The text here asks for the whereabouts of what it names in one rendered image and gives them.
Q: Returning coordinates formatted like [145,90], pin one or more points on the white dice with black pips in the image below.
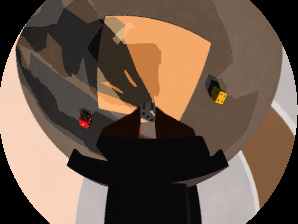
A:
[147,112]

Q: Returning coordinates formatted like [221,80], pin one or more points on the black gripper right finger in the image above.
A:
[170,127]

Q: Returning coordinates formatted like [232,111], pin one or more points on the orange square mat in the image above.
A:
[147,60]

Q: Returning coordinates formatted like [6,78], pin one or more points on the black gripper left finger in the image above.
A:
[125,126]

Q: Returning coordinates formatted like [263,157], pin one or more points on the yellow die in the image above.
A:
[218,95]

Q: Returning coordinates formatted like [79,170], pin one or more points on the red die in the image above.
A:
[85,120]

